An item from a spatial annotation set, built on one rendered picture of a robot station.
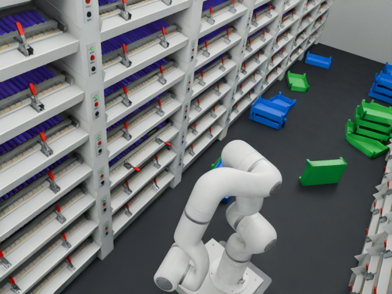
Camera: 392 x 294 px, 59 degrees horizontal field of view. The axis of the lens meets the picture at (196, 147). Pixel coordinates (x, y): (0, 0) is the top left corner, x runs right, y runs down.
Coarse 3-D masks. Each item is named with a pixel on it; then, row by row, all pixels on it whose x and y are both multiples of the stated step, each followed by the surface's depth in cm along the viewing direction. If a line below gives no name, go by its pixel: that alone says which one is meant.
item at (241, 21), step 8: (248, 8) 223; (240, 16) 228; (240, 24) 231; (240, 40) 237; (232, 48) 243; (240, 48) 241; (240, 56) 247; (240, 64) 255; (232, 72) 253; (232, 88) 261; (224, 96) 267; (232, 104) 278; (224, 120) 279; (224, 128) 286; (224, 136) 295
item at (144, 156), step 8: (168, 120) 209; (176, 120) 208; (176, 128) 211; (168, 136) 204; (152, 144) 196; (160, 144) 198; (144, 152) 190; (152, 152) 193; (128, 160) 183; (136, 160) 185; (144, 160) 190; (120, 168) 178; (112, 176) 173; (120, 176) 175; (112, 184) 171
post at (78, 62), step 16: (48, 0) 112; (64, 0) 108; (80, 0) 107; (96, 0) 112; (80, 16) 110; (96, 16) 115; (80, 32) 112; (96, 32) 118; (80, 48) 115; (96, 48) 122; (80, 64) 119; (96, 80) 129; (80, 112) 134; (96, 128) 141; (96, 160) 150; (96, 176) 155; (96, 208) 167; (112, 240) 196
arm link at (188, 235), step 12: (180, 228) 109; (192, 228) 106; (204, 228) 107; (180, 240) 110; (192, 240) 109; (192, 252) 110; (204, 252) 114; (204, 264) 113; (192, 276) 116; (204, 276) 114; (192, 288) 116
